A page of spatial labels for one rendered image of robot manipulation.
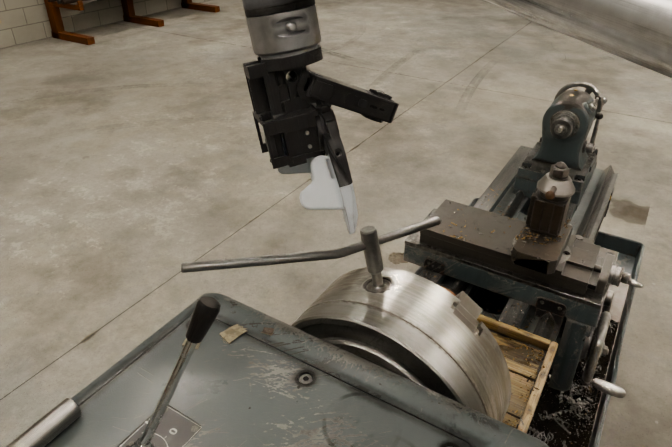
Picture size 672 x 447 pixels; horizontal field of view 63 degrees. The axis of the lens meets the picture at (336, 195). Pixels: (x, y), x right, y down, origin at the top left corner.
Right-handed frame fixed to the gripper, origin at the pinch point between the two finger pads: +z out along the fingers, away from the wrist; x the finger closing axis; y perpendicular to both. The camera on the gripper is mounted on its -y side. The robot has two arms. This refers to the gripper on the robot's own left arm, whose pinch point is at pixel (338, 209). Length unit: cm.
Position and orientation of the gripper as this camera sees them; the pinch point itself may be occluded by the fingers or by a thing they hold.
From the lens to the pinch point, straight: 68.2
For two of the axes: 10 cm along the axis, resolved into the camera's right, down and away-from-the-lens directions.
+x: 3.0, 3.3, -8.9
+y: -9.4, 2.7, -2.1
